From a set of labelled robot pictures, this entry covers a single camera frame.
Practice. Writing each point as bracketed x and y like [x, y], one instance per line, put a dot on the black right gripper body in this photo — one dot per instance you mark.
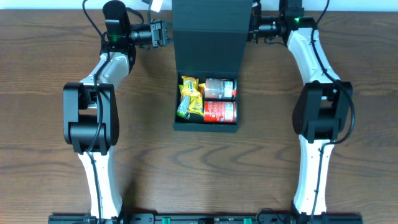
[255, 28]

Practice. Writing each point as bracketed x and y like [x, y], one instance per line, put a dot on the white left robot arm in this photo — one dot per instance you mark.
[90, 112]

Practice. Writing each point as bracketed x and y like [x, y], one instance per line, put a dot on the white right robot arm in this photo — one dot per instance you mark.
[324, 114]

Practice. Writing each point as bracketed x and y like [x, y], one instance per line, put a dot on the black box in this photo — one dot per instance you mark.
[210, 37]

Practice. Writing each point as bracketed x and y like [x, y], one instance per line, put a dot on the red Pringles can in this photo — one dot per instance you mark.
[220, 89]
[220, 112]

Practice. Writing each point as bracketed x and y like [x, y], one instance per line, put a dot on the green yellow snack packet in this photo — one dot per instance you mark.
[182, 110]

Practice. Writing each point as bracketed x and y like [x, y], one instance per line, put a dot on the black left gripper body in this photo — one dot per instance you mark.
[159, 32]

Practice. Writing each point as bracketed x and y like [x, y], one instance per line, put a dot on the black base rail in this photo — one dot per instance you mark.
[264, 218]

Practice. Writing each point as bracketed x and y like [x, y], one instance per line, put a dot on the yellow peanut butter biscuit packet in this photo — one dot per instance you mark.
[196, 102]

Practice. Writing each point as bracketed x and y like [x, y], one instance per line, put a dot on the yellow almond biscuit packet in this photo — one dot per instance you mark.
[190, 86]

